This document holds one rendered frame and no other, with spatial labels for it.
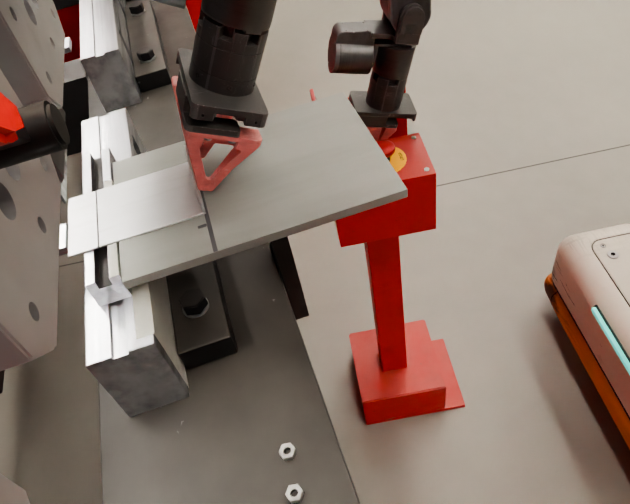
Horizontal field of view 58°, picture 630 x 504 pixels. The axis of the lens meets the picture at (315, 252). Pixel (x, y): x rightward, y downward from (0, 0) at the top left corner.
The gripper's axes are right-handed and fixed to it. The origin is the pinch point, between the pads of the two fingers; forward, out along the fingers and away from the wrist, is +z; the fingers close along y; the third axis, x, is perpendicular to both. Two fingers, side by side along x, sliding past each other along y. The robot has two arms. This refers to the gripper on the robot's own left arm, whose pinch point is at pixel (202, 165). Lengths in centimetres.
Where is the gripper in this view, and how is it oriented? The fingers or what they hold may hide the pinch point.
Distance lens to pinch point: 56.6
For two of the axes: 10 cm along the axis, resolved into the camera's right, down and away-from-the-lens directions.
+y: 2.8, 6.8, -6.8
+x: 9.1, 0.4, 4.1
